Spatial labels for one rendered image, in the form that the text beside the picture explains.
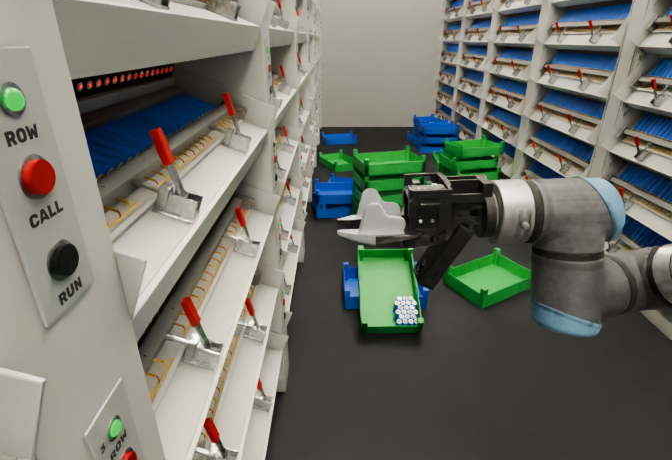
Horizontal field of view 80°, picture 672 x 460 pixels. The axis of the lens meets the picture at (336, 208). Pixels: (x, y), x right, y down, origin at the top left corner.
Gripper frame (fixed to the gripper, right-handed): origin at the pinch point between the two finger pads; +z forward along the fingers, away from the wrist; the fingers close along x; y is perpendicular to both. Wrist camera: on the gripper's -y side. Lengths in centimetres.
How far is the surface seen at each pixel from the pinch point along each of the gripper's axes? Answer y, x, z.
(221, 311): -9.6, 4.9, 18.4
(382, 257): -52, -80, -14
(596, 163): -27, -106, -105
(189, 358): -8.8, 14.9, 19.5
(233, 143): 10.7, -11.7, 17.6
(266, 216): -10.2, -29.0, 17.3
